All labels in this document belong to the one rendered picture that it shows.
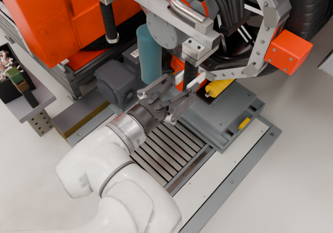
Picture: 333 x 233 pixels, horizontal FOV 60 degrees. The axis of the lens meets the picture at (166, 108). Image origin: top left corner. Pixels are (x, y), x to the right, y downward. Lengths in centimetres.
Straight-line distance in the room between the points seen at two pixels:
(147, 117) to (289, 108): 130
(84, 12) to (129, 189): 85
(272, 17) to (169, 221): 54
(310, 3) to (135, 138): 55
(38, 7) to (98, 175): 70
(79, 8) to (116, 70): 32
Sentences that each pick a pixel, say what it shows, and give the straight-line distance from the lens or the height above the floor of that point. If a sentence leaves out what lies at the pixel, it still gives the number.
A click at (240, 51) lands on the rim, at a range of 112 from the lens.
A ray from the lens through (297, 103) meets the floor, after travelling 191.
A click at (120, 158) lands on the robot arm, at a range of 62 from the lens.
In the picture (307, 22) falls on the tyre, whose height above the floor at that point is 92.
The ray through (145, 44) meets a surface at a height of 71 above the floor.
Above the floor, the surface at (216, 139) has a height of 15.
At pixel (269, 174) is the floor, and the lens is 162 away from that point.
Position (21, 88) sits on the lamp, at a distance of 119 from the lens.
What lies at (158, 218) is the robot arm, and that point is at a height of 89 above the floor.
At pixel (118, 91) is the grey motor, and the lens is 132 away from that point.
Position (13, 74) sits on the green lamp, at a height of 66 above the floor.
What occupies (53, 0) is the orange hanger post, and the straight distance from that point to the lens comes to 116.
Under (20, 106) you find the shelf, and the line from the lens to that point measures 132.
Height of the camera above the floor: 143
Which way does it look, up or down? 57 degrees down
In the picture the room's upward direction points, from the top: straight up
